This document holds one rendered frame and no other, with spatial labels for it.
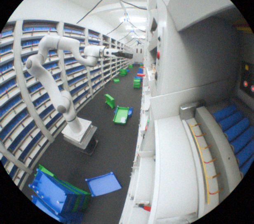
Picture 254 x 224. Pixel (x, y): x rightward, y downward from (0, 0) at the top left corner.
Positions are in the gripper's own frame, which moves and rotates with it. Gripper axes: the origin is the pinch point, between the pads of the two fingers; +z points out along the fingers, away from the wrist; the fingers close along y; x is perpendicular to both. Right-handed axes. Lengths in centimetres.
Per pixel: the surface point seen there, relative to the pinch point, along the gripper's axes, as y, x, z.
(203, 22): -40.3, -12.1, 17.5
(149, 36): 29.7, -21.9, 10.0
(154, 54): 29.6, -5.9, 17.8
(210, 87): -40.7, -1.6, 22.6
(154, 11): -31.0, -15.4, 9.5
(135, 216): -63, 27, 19
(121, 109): 65, 94, -8
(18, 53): -35, -8, -111
